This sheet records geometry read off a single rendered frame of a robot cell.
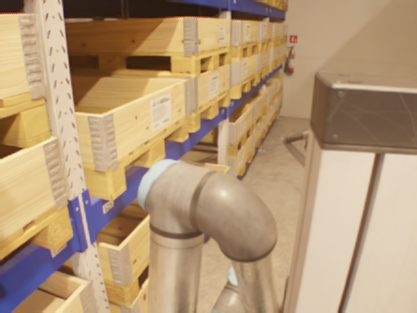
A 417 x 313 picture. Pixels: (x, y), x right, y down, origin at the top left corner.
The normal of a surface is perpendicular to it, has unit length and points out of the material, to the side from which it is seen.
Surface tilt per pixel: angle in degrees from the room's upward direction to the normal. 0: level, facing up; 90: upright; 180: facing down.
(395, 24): 90
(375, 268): 90
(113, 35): 90
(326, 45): 90
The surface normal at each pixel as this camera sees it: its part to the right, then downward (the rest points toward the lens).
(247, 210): 0.42, -0.32
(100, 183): -0.32, 0.36
